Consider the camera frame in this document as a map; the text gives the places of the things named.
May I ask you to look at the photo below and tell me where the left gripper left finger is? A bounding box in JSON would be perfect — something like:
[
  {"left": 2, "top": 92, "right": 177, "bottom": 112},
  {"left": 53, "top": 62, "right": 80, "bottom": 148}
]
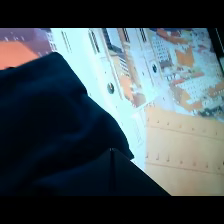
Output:
[{"left": 49, "top": 148, "right": 113, "bottom": 196}]

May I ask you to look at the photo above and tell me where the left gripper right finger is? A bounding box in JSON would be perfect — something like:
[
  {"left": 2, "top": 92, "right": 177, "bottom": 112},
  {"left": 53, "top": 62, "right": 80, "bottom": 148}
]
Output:
[{"left": 111, "top": 148, "right": 171, "bottom": 196}]

